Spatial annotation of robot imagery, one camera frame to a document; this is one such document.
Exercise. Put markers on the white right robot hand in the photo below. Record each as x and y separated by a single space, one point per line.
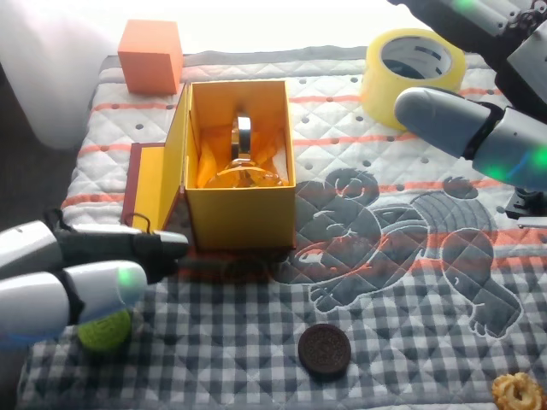
461 17

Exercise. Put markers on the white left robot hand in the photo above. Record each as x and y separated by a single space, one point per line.
107 247

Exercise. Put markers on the grey quilt with printed bear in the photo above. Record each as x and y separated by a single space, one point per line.
213 324

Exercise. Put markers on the yellow butter cookie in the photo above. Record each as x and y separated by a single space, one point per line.
513 390

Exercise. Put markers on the brown round cookie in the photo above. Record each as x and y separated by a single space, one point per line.
325 350

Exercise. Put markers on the orange block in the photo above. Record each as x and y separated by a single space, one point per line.
149 60

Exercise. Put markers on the yellow box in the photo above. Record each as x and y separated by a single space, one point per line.
239 218

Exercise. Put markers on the yellow tape roll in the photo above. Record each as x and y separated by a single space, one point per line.
380 98

